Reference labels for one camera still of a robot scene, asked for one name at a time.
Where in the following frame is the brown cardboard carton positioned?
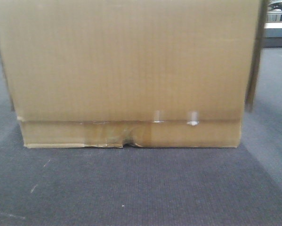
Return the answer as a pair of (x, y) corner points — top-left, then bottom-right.
(0, 0), (268, 148)

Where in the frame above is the dark grey conveyor belt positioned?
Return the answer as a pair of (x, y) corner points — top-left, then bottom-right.
(0, 48), (282, 226)

